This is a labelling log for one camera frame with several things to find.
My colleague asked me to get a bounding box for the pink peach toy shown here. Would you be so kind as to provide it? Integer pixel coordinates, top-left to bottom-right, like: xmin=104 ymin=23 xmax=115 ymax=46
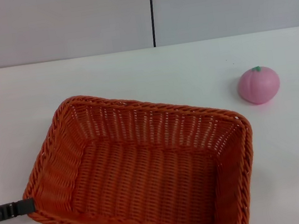
xmin=234 ymin=63 xmax=283 ymax=109

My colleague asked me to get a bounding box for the orange woven plastic basket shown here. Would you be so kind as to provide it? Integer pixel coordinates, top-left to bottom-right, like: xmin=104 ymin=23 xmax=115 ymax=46
xmin=8 ymin=70 xmax=267 ymax=224

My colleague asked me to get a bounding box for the black vertical wall seam strip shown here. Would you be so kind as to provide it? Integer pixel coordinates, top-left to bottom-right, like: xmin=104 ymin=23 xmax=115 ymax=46
xmin=146 ymin=0 xmax=162 ymax=48

